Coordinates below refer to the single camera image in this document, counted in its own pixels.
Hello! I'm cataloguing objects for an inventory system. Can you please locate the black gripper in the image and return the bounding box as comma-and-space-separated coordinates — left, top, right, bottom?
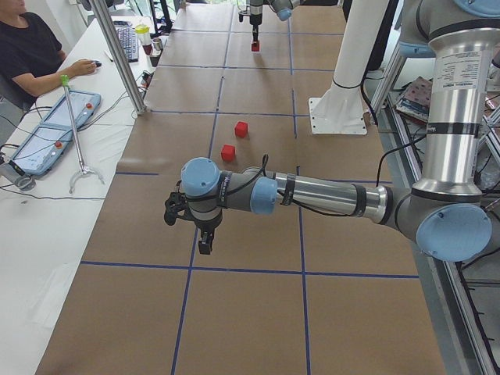
195, 216, 222, 255
249, 3, 263, 44

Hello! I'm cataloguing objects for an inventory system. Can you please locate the red block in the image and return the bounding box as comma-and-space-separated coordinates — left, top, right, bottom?
220, 144, 236, 163
234, 121, 248, 138
251, 41, 260, 52

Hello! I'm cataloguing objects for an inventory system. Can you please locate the person's hand on mouse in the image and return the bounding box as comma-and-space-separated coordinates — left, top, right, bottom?
67, 59, 98, 77

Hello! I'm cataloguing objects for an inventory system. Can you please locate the metal cup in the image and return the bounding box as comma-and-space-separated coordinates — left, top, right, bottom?
152, 37, 163, 52

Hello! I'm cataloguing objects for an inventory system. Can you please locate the yellow lid bottle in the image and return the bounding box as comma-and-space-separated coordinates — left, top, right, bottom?
134, 23, 152, 47

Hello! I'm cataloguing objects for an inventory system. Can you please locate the black keyboard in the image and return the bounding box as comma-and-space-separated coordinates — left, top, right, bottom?
115, 25, 139, 63

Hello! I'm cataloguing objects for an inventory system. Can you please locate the stack of magazines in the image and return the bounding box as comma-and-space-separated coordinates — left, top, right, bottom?
395, 77, 432, 123

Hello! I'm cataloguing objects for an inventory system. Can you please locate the upper teach pendant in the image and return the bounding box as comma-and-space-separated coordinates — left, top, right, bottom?
43, 90, 102, 131

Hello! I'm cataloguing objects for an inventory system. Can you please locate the teach pendant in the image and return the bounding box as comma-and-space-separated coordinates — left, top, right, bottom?
43, 90, 102, 131
12, 125, 73, 176

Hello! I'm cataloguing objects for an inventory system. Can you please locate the lower teach pendant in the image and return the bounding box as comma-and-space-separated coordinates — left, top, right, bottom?
12, 125, 73, 176

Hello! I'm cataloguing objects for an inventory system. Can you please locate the reacher grabber stick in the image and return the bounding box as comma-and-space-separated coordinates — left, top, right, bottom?
59, 74, 105, 195

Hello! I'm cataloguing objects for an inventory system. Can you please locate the seated person black shirt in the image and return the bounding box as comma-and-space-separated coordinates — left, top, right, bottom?
1, 1, 72, 108

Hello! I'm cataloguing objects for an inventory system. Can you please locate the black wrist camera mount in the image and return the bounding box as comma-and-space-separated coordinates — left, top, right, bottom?
238, 11, 250, 23

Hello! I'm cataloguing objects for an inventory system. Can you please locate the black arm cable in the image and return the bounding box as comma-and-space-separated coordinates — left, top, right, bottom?
259, 154, 360, 218

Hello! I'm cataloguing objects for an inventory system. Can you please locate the aluminium frame post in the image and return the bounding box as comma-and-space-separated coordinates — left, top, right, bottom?
89, 0, 146, 116

